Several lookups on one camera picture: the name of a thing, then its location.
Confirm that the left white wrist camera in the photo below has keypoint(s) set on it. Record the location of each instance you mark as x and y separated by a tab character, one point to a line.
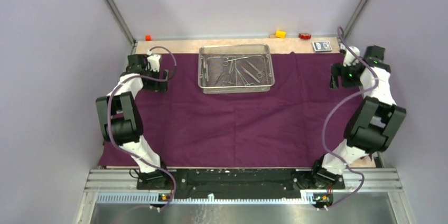
154	61

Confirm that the steel forceps clamp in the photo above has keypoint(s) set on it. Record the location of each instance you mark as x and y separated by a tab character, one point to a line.
227	61

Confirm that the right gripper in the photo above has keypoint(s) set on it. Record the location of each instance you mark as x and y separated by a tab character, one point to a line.
341	70

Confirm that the yellow small block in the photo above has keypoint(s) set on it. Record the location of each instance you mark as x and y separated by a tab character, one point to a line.
280	34

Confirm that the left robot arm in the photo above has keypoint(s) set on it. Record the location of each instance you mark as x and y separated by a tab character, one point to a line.
119	118

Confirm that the steel hemostat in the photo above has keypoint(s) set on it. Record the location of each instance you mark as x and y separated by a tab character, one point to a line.
253	78

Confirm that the blue playing card deck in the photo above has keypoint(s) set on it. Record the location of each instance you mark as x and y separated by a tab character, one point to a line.
321	46

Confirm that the red small block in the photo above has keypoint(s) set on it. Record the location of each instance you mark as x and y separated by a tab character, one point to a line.
304	36

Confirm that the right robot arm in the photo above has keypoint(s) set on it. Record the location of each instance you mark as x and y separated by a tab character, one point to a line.
375	122

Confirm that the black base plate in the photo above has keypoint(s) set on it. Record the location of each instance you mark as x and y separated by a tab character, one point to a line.
235	184

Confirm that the purple cloth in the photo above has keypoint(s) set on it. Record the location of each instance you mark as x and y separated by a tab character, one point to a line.
282	127

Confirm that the metal mesh instrument tray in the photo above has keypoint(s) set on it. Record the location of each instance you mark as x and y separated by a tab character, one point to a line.
224	79

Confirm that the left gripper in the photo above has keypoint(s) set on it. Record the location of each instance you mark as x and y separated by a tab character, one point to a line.
160	86

